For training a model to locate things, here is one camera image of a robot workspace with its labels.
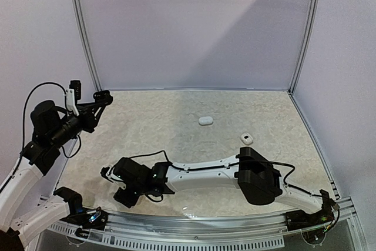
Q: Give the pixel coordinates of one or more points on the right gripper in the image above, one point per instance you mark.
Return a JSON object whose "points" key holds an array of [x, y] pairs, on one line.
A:
{"points": [[114, 173]]}

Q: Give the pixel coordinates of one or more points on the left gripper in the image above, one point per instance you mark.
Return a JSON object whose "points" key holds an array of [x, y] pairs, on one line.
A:
{"points": [[87, 113]]}

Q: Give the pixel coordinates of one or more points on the black earbud charging case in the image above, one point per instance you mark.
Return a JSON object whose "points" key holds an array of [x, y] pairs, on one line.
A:
{"points": [[103, 97]]}

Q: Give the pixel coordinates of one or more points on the white gold-trimmed charging case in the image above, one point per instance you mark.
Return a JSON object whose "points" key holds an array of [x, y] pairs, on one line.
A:
{"points": [[246, 139]]}

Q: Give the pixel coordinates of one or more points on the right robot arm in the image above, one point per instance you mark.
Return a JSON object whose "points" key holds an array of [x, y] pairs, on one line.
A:
{"points": [[261, 181]]}

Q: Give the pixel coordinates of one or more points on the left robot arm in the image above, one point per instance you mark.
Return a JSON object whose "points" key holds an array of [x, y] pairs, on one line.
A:
{"points": [[53, 128]]}

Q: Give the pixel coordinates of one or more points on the closed white charging case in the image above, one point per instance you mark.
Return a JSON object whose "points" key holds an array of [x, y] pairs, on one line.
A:
{"points": [[205, 120]]}

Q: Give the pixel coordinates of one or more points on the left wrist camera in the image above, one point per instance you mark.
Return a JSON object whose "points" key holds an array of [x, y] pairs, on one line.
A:
{"points": [[73, 95]]}

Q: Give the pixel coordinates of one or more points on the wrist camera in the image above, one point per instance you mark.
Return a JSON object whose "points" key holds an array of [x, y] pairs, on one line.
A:
{"points": [[73, 95], [105, 173]]}

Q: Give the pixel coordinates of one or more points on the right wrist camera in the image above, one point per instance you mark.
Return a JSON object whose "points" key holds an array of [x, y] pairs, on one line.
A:
{"points": [[105, 173]]}

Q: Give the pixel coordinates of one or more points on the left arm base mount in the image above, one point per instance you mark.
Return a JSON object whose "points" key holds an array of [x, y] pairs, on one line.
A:
{"points": [[89, 219]]}

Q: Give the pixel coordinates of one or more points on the white slotted cable duct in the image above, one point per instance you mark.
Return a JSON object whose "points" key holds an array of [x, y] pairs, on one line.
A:
{"points": [[129, 239]]}

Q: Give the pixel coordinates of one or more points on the left aluminium corner post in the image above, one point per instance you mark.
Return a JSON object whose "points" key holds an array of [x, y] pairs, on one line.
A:
{"points": [[93, 71]]}

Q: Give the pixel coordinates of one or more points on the aluminium corner post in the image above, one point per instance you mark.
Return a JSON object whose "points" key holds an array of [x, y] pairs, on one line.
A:
{"points": [[309, 23], [93, 71]]}

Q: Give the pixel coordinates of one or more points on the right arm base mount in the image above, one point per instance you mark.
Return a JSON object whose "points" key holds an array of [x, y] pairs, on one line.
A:
{"points": [[299, 219]]}

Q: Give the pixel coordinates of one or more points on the aluminium front rail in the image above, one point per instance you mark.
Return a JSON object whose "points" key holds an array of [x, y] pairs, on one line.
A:
{"points": [[345, 235]]}

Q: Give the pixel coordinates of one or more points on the right aluminium corner post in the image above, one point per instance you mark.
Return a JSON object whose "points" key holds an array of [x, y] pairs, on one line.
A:
{"points": [[309, 23]]}

